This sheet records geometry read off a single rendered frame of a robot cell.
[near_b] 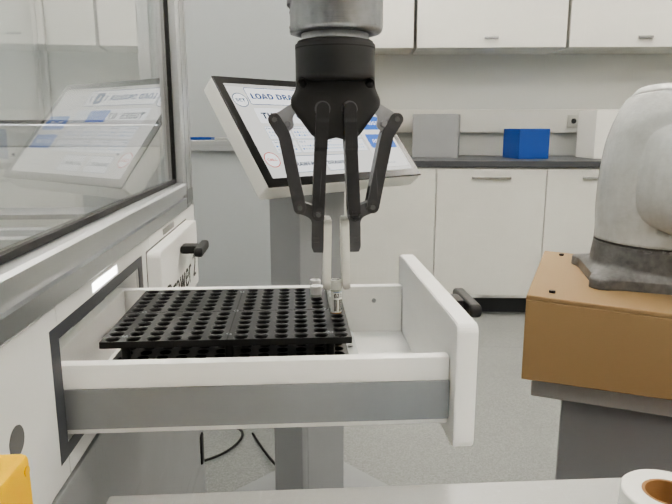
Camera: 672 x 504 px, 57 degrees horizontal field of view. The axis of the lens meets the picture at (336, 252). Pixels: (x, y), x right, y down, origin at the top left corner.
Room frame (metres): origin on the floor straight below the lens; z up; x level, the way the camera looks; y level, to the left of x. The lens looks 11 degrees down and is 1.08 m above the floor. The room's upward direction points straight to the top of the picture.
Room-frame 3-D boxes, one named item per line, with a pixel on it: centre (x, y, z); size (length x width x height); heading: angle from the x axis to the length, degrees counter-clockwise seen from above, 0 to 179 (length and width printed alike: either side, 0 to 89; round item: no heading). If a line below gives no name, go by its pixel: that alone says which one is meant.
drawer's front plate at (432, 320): (0.62, -0.10, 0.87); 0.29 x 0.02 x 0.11; 4
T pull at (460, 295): (0.62, -0.12, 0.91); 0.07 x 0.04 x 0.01; 4
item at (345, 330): (0.62, 0.00, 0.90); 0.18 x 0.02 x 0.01; 4
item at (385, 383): (0.61, 0.11, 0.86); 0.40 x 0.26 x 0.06; 94
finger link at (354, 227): (0.61, -0.03, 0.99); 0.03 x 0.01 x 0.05; 94
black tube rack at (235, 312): (0.61, 0.10, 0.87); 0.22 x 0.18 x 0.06; 94
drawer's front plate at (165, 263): (0.92, 0.24, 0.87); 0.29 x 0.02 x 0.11; 4
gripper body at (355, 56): (0.61, 0.00, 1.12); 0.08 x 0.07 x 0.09; 94
